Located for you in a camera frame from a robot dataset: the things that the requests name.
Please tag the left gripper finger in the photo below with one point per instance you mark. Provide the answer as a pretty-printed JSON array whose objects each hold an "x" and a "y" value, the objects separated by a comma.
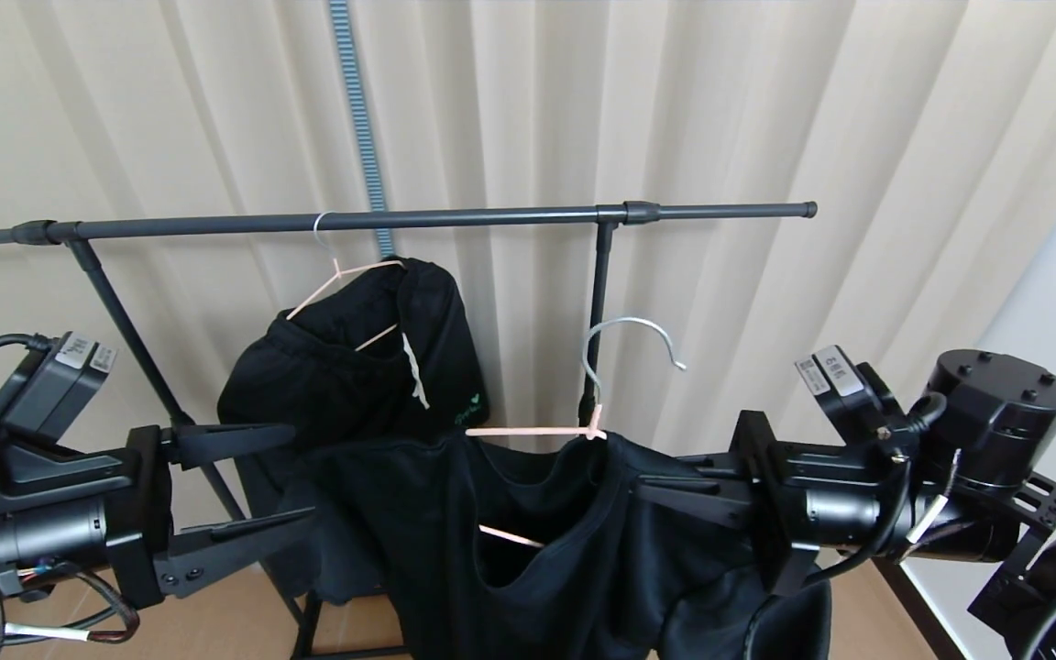
[
  {"x": 207, "y": 559},
  {"x": 207, "y": 445}
]

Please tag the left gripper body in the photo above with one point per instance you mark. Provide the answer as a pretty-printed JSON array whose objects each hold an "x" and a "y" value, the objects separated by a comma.
[{"x": 60, "y": 541}]

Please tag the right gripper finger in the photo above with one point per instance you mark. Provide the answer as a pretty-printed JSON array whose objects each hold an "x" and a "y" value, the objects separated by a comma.
[
  {"x": 711, "y": 504},
  {"x": 720, "y": 461}
]

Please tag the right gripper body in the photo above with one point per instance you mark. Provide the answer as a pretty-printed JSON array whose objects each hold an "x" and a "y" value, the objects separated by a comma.
[{"x": 840, "y": 513}]

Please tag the pink clothes hanger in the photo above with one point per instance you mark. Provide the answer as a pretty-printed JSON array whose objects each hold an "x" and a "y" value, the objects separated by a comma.
[
  {"x": 345, "y": 271},
  {"x": 528, "y": 431}
]

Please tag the black garment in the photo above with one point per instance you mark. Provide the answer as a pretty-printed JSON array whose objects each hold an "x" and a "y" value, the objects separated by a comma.
[{"x": 537, "y": 596}]

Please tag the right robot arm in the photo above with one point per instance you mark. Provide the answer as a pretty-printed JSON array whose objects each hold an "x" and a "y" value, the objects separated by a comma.
[{"x": 1005, "y": 412}]

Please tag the black clothes rack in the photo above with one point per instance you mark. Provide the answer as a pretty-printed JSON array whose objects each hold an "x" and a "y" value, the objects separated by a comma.
[{"x": 491, "y": 218}]

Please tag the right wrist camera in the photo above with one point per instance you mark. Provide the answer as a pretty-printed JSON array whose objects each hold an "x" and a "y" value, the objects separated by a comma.
[{"x": 849, "y": 385}]

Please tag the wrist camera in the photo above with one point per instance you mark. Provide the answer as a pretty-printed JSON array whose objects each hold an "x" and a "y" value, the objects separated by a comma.
[
  {"x": 51, "y": 394},
  {"x": 849, "y": 385}
]

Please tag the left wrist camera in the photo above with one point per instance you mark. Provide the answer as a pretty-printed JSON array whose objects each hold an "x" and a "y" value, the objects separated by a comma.
[{"x": 51, "y": 394}]

